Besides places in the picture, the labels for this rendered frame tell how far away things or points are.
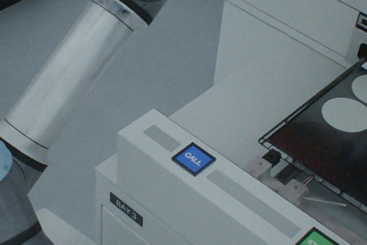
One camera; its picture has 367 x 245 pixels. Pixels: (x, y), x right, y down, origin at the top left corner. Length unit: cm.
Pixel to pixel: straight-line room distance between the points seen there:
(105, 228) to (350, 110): 55
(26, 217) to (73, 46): 28
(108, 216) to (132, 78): 145
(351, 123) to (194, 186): 40
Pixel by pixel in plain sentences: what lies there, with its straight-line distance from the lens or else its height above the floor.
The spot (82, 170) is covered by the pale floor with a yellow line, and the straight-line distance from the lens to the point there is 262.
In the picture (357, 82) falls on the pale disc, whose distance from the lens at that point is 166.
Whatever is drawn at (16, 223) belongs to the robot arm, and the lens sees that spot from 112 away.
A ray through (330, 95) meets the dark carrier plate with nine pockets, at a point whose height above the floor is 90.
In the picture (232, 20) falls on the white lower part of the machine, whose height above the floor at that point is 77.
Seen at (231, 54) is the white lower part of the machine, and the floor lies 67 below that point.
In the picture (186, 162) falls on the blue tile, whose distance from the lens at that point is 133.
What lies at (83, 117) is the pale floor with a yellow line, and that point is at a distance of 280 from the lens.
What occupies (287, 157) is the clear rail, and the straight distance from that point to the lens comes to 146.
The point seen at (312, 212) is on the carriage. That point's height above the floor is 88.
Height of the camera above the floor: 193
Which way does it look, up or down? 42 degrees down
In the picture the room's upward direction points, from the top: 6 degrees clockwise
